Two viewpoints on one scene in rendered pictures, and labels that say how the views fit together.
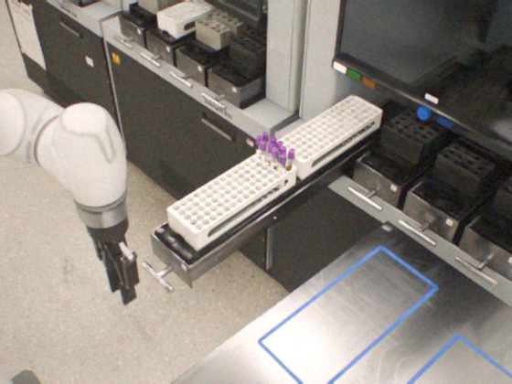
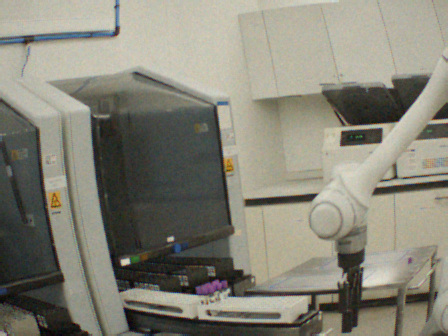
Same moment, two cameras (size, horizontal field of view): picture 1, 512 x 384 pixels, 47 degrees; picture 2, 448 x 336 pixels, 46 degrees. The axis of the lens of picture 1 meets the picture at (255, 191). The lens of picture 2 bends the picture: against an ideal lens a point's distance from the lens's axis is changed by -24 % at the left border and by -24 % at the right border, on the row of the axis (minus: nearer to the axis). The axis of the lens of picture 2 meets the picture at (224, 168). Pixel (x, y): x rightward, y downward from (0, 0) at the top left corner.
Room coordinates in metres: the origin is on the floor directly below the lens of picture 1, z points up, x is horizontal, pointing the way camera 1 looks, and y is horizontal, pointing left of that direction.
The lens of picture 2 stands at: (1.27, 1.61, 1.31)
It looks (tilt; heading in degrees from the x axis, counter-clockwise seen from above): 3 degrees down; 259
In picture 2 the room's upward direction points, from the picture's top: 7 degrees counter-clockwise
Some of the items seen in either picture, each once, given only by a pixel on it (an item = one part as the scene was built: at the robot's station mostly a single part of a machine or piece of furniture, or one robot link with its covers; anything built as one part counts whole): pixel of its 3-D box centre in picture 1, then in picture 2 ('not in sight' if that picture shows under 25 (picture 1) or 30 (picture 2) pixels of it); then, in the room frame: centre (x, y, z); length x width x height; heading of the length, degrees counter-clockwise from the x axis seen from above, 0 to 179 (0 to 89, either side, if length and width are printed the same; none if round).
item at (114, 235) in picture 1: (109, 230); (351, 267); (0.73, 0.26, 0.95); 0.08 x 0.07 x 0.09; 44
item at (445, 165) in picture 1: (457, 174); (196, 278); (1.00, -0.46, 0.85); 0.12 x 0.02 x 0.06; 44
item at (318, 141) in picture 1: (328, 136); (162, 304); (1.16, -0.18, 0.83); 0.30 x 0.10 x 0.06; 134
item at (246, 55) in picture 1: (244, 54); (56, 319); (1.51, 0.03, 0.85); 0.12 x 0.02 x 0.06; 44
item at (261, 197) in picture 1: (234, 197); (252, 311); (0.94, 0.05, 0.83); 0.30 x 0.10 x 0.06; 134
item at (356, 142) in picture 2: not in sight; (368, 130); (-0.49, -2.22, 1.22); 0.62 x 0.56 x 0.64; 42
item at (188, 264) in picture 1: (276, 186); (213, 325); (1.03, -0.05, 0.78); 0.73 x 0.14 x 0.09; 134
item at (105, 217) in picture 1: (101, 201); (351, 239); (0.73, 0.26, 1.03); 0.09 x 0.09 x 0.06
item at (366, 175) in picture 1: (450, 126); not in sight; (1.28, -0.52, 0.78); 0.73 x 0.14 x 0.09; 134
